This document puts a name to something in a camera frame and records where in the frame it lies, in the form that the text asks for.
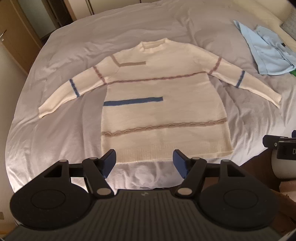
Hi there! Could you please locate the cream padded headboard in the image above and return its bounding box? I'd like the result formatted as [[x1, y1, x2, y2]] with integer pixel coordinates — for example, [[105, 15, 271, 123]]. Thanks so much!
[[273, 7, 296, 26]]

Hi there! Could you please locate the grey plaid pillow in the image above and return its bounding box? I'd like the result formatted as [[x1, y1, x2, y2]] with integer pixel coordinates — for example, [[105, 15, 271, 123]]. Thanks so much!
[[281, 15, 296, 39]]

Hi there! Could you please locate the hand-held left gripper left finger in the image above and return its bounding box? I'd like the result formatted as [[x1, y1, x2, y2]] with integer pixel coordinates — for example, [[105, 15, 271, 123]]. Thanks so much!
[[44, 149, 116, 198]]

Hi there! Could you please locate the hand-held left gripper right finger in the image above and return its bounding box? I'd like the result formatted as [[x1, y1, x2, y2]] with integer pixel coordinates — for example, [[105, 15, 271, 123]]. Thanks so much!
[[173, 149, 245, 198]]

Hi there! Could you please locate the light blue sweatshirt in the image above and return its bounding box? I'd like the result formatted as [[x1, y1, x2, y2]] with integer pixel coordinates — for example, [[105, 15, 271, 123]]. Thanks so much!
[[233, 20, 296, 76]]

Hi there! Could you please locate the white striped knit sweater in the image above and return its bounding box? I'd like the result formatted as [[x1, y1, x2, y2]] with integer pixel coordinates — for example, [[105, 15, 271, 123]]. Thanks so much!
[[38, 39, 282, 165]]

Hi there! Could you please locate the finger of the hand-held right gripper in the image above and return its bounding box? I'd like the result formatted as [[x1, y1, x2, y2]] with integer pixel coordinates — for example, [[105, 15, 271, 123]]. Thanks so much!
[[262, 135, 296, 149]]

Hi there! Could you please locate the brown wooden door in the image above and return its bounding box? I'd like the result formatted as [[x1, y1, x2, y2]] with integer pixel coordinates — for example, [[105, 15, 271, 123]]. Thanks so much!
[[0, 0, 43, 75]]

